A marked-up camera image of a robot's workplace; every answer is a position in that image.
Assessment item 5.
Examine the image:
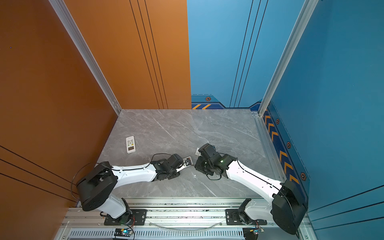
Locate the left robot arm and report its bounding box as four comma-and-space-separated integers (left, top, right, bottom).
76, 154, 193, 225

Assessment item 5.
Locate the right aluminium corner post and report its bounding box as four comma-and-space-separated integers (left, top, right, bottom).
258, 0, 319, 117

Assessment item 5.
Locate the left green circuit board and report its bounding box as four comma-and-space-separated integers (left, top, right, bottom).
113, 228, 135, 240

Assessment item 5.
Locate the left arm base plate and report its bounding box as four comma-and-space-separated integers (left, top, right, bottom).
104, 209, 148, 226

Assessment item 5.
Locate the clear cable on rail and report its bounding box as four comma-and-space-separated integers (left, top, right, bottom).
149, 221, 223, 231

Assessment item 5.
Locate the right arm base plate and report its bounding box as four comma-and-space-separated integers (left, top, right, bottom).
225, 209, 268, 226

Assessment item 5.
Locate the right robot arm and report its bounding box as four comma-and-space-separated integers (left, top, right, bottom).
195, 144, 308, 235

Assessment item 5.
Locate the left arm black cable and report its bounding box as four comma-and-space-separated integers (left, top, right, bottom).
70, 161, 92, 200

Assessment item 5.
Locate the aluminium corner post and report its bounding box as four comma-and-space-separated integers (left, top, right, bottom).
49, 0, 122, 116
258, 0, 319, 117

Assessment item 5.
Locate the white TCL remote control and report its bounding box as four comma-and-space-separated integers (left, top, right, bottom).
177, 157, 194, 172

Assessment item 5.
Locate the aluminium rail frame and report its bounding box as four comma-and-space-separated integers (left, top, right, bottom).
55, 198, 317, 240

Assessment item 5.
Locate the green circuit board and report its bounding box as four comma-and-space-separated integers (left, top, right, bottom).
113, 228, 135, 240
243, 228, 265, 240

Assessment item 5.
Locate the left aluminium corner post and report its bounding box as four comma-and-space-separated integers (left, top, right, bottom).
49, 0, 122, 116

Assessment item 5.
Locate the right green circuit board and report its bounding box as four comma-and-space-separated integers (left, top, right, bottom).
243, 228, 265, 240

